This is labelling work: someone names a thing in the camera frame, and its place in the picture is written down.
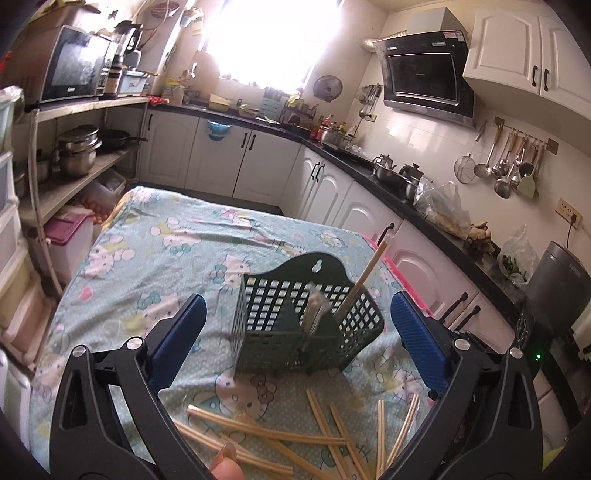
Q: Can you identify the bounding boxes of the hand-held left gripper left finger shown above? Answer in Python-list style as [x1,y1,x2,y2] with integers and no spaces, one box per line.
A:
[48,294,211,480]

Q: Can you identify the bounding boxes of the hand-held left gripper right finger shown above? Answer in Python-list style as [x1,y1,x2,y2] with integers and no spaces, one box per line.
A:
[379,291,544,480]

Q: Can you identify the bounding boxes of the green plastic utensil basket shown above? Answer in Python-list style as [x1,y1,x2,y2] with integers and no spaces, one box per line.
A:
[230,251,385,376]

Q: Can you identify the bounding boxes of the plastic-wrapped wooden chopstick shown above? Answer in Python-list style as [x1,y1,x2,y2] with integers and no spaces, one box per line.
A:
[332,224,395,321]

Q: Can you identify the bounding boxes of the pile of wooden chopsticks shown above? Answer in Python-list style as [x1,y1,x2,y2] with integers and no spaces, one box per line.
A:
[173,391,421,480]

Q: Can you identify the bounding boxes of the row of hanging kitchen utensils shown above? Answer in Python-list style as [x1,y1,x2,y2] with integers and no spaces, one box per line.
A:
[473,117,560,200]

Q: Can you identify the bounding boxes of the person's left hand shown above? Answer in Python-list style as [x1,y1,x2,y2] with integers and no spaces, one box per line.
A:
[209,444,246,480]

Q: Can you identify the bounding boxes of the cartoon cat printed blanket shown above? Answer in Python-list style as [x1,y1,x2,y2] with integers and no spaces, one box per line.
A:
[28,185,444,480]

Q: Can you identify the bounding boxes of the clear plastic-wrapped utensil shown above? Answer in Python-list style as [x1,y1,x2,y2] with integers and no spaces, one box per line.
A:
[302,284,333,335]

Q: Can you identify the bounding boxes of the ginger root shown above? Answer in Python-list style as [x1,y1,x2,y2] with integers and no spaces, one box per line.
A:
[465,222,498,256]

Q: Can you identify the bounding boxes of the plastic bag of greens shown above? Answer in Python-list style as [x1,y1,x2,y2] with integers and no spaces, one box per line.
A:
[496,225,539,285]

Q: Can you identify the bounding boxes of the clear plastic food bag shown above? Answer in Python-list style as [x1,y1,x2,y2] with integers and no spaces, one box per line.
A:
[413,178,472,239]

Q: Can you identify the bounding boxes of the black kitchen countertop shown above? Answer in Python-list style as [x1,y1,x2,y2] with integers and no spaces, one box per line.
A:
[150,99,527,301]

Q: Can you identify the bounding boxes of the grey air fryer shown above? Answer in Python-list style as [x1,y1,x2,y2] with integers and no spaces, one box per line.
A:
[512,240,591,363]

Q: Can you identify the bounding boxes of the pink lid storage box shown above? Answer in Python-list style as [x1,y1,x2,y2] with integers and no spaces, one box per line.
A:
[44,205,96,287]

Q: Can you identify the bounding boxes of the clear storage box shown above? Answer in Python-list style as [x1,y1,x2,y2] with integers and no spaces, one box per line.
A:
[76,179,129,227]

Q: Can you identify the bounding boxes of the steel pot with lid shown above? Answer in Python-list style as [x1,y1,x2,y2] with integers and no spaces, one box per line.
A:
[398,163,426,186]

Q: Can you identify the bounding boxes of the steel kettle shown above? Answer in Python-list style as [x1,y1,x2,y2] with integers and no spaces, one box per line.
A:
[372,154,399,180]

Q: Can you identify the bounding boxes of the white base cabinets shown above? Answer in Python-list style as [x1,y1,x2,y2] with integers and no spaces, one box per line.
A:
[139,107,522,333]

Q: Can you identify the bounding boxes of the black frying pan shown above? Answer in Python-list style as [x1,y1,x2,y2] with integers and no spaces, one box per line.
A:
[95,129,149,153]

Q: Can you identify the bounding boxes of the stacked steel pots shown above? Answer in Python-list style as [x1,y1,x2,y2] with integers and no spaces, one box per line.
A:
[54,124,103,178]

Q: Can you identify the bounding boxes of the large steel cooking pot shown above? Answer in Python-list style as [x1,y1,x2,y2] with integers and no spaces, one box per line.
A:
[318,127,357,149]

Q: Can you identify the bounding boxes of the kitchen shelf rack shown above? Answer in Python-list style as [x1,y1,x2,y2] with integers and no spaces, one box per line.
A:
[18,95,151,296]

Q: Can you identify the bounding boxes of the green knife rack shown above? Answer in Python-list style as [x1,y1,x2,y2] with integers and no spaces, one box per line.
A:
[261,88,290,123]

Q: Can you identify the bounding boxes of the light blue container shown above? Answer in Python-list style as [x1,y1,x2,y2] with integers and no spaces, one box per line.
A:
[117,69,151,96]

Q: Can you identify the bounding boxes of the beige cutting board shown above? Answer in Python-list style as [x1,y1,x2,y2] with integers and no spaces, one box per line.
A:
[191,51,222,101]

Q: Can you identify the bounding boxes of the black range hood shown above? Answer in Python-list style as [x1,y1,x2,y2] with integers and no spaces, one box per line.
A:
[372,30,477,130]

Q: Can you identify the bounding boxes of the small round fan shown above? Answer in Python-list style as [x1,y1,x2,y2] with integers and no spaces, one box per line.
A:
[314,74,344,103]

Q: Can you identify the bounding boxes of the black microwave oven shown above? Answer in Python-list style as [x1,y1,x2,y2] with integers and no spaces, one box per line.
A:
[39,25,115,104]

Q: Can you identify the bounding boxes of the black blender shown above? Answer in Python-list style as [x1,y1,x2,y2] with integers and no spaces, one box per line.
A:
[113,21,142,70]

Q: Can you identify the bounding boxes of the white upper cabinet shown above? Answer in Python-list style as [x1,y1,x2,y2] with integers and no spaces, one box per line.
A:
[462,0,591,108]

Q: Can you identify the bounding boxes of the kitchen window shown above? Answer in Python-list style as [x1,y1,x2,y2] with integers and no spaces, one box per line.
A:
[202,0,345,92]

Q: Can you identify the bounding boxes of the hanging wire strainer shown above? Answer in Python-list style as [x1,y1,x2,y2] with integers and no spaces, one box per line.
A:
[454,153,477,184]

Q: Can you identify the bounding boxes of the wall power socket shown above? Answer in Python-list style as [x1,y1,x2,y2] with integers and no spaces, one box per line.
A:
[556,198,583,228]

